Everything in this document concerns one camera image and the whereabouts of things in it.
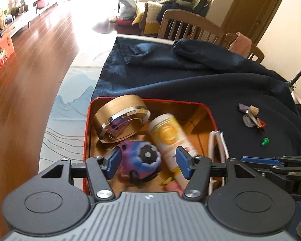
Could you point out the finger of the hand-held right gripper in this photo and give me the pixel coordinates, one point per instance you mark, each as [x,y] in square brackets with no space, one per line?
[291,173]
[260,159]

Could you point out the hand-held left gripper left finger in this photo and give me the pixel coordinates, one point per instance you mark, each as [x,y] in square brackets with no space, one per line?
[114,162]

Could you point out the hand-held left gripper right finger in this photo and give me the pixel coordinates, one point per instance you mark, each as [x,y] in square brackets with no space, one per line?
[183,162]

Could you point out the purple toy figure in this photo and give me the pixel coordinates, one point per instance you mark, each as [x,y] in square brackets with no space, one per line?
[130,153]

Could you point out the green pushpin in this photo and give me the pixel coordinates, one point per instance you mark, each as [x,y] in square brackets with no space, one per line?
[265,141]

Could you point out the pink ribbed eraser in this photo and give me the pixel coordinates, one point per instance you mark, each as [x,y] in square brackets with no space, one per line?
[173,187]

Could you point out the yellow white bottle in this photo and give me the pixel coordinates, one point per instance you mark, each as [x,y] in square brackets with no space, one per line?
[165,133]

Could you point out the small red item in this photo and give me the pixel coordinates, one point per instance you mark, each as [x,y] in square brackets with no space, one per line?
[260,124]

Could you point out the white sunglasses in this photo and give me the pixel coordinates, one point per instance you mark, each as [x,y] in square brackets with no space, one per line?
[212,140]

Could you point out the small glass jar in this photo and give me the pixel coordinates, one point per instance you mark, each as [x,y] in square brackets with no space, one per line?
[249,121]

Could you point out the red tin box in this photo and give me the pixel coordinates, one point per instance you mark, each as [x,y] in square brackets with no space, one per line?
[190,115]

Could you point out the gold round tin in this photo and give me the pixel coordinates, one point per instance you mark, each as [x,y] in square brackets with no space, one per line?
[115,110]

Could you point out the small purple box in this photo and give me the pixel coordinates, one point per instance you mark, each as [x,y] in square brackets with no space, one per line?
[243,107]

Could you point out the dark blue cloth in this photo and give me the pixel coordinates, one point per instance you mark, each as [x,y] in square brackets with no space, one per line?
[190,80]

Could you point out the grey desk lamp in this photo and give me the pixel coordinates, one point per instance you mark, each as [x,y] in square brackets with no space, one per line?
[299,74]

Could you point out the narrow wooden chair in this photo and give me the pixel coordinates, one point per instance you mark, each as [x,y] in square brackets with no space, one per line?
[255,51]

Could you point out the pink towel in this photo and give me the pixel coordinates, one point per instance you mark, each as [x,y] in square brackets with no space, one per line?
[240,44]

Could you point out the red floor cushion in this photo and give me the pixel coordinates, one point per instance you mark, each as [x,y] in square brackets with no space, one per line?
[124,21]

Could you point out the wide wooden chair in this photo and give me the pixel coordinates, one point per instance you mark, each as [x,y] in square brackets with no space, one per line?
[190,17]

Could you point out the brown wooden door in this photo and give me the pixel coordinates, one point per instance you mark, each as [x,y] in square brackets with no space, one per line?
[253,7]

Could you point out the orange gift box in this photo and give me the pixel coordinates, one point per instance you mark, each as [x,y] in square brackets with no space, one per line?
[1,52]

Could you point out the pile of dark clothes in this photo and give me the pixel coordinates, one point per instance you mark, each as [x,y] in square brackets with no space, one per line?
[183,3]

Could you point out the blue white bag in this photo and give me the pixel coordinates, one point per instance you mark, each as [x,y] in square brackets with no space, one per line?
[126,3]

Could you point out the wooden tv cabinet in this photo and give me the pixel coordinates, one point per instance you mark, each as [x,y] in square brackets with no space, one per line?
[30,15]

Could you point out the pink container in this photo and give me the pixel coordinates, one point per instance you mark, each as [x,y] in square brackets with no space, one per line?
[40,3]

